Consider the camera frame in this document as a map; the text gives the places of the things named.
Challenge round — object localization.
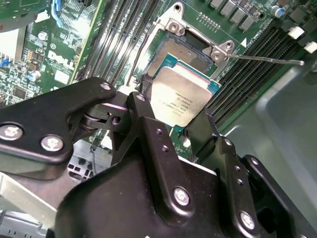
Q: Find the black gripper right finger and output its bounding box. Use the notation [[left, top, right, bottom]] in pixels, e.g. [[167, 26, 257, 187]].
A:
[[188, 106, 298, 238]]

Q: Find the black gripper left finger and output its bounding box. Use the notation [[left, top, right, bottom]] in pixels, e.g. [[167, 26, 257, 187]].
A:
[[0, 74, 198, 219]]

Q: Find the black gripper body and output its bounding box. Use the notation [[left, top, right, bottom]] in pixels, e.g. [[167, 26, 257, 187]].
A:
[[55, 158, 238, 238]]

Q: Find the silver CPU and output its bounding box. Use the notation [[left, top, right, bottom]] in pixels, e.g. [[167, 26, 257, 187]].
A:
[[148, 52, 222, 134]]

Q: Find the metal locking lever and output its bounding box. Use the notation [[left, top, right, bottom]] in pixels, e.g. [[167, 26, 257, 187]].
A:
[[127, 27, 144, 87], [226, 54, 305, 66]]

